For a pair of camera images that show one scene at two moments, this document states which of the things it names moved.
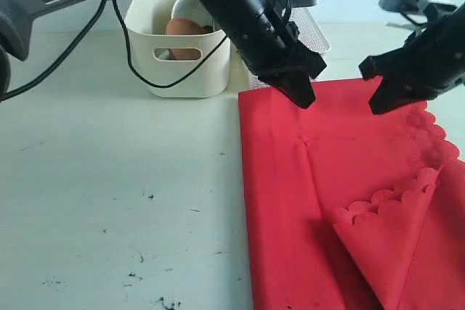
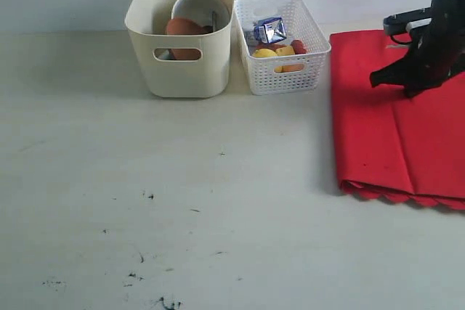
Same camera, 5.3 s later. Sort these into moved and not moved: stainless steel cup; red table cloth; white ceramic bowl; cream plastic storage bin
Moved: red table cloth
Not moved: white ceramic bowl; cream plastic storage bin; stainless steel cup
